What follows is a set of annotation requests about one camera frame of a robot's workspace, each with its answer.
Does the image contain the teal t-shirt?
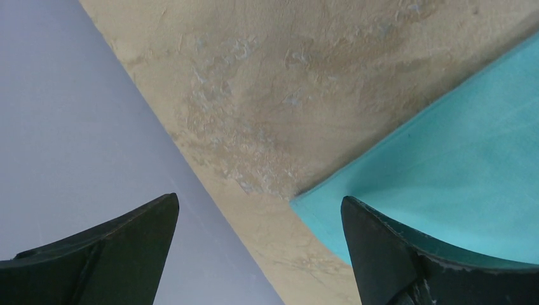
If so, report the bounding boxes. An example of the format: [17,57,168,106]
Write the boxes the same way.
[290,35,538,264]

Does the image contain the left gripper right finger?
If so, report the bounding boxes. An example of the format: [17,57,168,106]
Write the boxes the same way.
[341,196,538,304]

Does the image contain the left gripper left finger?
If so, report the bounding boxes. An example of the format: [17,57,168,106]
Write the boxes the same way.
[1,193,179,304]

